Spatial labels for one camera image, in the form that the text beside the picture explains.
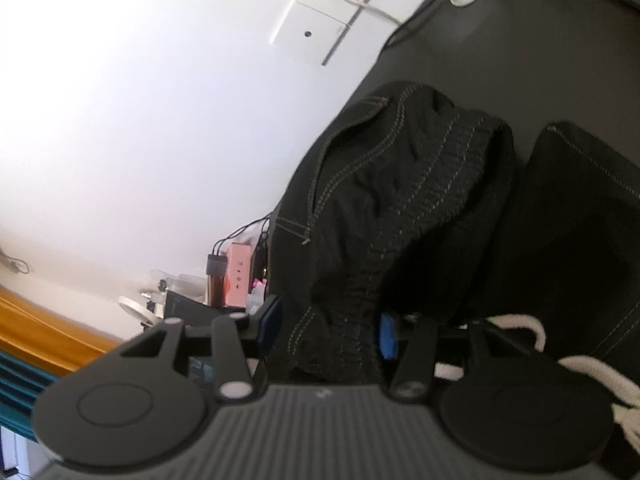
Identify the pink power strip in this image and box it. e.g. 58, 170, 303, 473
224, 244, 252, 309

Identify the black charger adapter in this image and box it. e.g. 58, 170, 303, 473
206, 254, 228, 276

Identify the teal curtain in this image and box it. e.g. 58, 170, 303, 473
0, 352, 58, 442

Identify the white wall socket panel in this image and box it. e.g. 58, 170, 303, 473
262, 0, 425, 68

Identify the black power cable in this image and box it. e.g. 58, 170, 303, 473
380, 0, 452, 53

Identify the white charging cable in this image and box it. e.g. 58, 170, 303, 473
328, 0, 404, 26

